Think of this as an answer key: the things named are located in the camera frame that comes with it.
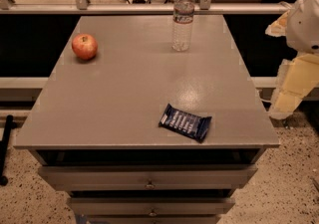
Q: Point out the dark blue snack bar wrapper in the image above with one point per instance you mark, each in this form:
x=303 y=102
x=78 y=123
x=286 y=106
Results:
x=184 y=123

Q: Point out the grey drawer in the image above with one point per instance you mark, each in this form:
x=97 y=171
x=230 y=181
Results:
x=98 y=178
x=152 y=207

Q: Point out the black pole with wheel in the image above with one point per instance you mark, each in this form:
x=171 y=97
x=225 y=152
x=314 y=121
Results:
x=9 y=124

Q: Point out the grey drawer cabinet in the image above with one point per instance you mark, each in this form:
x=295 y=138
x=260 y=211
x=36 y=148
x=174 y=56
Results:
x=106 y=112

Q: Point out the top grey drawer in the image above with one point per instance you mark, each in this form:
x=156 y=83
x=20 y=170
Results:
x=98 y=178

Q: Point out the red apple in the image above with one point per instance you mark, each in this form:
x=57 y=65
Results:
x=85 y=46

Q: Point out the clear plastic water bottle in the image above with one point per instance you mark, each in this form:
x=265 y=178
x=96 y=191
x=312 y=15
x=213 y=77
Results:
x=183 y=12

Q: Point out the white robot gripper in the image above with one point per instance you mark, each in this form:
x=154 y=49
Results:
x=304 y=29

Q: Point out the middle grey drawer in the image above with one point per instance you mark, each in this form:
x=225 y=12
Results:
x=152 y=207

